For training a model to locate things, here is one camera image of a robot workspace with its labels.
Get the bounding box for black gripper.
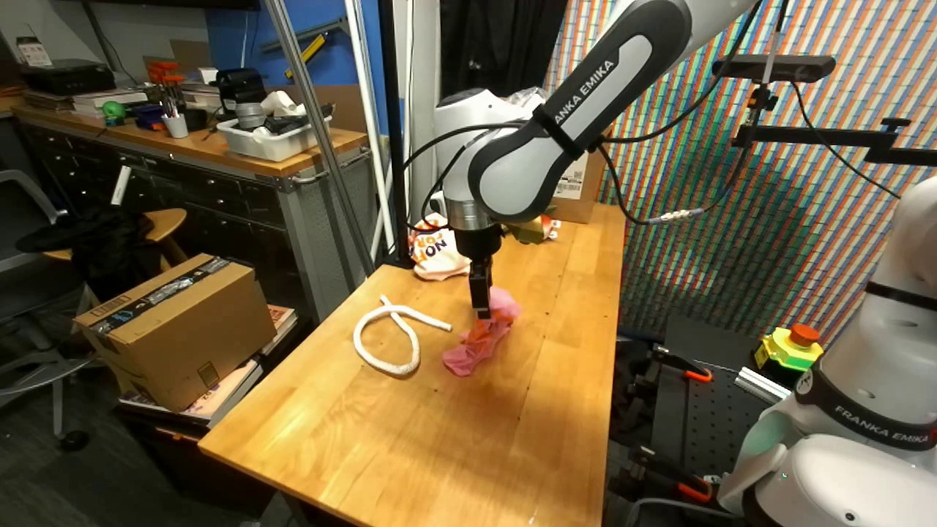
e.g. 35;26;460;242
464;226;505;325

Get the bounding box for pink shirt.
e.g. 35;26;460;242
441;284;524;379

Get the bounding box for cardboard box with white label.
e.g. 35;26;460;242
543;142;613;228

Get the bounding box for black vertical pole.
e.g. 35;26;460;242
373;0;425;272

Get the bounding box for silver metal tripod pole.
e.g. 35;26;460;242
262;0;381;278

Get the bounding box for black hanging jacket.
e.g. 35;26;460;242
438;0;572;110

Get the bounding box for white plastic bin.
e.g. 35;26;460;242
214;110;322;163

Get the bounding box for wooden top grey workbench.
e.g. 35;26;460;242
10;97;381;322

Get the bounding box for yellow emergency stop button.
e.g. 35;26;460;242
754;319;827;378

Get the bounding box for cardboard box with black tape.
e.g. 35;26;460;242
75;252;281;413

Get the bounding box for white cup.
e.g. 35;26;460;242
161;108;195;142

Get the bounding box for black office chair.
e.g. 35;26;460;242
0;163;192;454

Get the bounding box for black printer case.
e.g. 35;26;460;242
16;56;120;100

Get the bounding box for white rope loop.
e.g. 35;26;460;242
351;291;458;379

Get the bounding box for black clamp orange handle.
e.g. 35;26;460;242
629;335;722;388
613;457;725;510

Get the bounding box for black stereo camera bar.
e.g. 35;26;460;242
710;53;840;88

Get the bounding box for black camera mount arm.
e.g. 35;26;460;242
729;114;937;170

